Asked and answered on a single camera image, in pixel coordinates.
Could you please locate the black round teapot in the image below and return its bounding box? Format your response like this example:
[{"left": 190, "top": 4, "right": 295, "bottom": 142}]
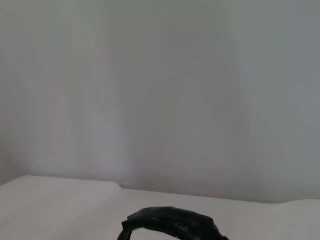
[{"left": 117, "top": 206, "right": 230, "bottom": 240}]

